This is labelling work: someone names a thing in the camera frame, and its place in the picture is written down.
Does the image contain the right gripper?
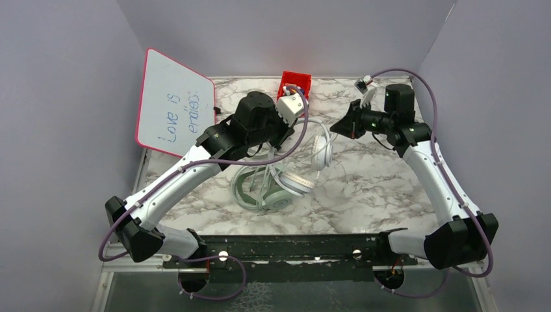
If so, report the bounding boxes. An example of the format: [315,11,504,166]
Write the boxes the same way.
[331,98,394,140]

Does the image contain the white headphones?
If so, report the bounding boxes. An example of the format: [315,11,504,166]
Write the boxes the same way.
[266,119,334,196]

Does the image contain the green headphone cable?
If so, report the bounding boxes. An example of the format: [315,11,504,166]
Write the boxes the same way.
[247,165,276,213]

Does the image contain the green headphones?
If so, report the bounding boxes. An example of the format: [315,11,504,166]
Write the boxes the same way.
[230,166,294,213]

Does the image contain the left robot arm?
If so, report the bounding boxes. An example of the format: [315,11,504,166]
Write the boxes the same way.
[105,91,307,267]

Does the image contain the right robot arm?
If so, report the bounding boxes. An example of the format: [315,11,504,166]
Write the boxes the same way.
[330,81,498,269]

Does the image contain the red plastic bin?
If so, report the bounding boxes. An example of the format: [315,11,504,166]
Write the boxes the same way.
[276,71,312,99]

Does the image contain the pink framed whiteboard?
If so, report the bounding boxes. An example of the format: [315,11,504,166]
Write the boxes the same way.
[135,48,216,157]

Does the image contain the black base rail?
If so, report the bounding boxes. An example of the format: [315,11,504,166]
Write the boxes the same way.
[162,233,428,283]

